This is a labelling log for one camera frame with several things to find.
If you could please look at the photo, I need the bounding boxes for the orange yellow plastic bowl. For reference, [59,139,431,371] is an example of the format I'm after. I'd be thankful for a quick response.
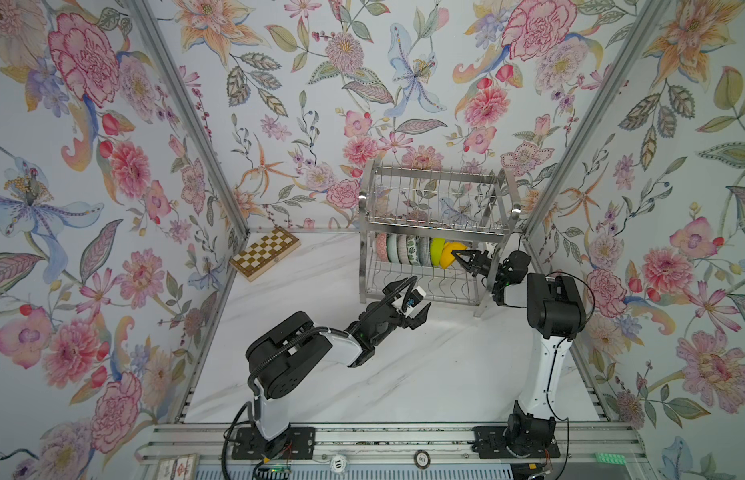
[439,242,468,269]

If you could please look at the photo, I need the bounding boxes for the lime green plastic bowl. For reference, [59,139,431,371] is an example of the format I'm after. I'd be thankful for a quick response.
[430,238,446,267]

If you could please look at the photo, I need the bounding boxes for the green leaf pattern bowl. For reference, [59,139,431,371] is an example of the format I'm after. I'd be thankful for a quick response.
[406,235,421,266]

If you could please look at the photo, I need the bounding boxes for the pink striped ceramic bowl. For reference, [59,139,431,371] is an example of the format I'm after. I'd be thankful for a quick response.
[397,234,411,265]

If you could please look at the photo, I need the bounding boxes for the pale green ceramic bowl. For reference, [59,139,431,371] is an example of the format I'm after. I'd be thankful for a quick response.
[387,234,400,264]

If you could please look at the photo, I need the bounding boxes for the two-tier steel dish rack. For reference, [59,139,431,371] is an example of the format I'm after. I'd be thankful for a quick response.
[358,160,522,317]

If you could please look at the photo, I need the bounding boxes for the dark blue floral bowl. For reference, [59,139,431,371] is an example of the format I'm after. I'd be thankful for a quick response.
[417,237,433,267]

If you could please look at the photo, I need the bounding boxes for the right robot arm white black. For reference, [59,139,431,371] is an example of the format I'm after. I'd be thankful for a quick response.
[452,250,591,458]

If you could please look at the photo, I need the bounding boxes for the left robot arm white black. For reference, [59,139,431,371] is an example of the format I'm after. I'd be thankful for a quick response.
[246,276,431,441]

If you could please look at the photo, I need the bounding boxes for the wooden chess board box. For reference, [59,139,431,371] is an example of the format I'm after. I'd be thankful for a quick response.
[230,227,302,282]

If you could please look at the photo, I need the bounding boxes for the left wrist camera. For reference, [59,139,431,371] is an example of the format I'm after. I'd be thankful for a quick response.
[392,287,426,315]

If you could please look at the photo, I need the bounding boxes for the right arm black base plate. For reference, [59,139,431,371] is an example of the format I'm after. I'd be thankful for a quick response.
[472,425,562,461]

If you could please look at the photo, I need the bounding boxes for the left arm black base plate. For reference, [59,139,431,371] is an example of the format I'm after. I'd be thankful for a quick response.
[230,427,316,461]

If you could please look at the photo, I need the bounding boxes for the aluminium front rail frame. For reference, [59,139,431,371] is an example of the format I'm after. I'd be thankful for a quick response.
[136,422,640,479]

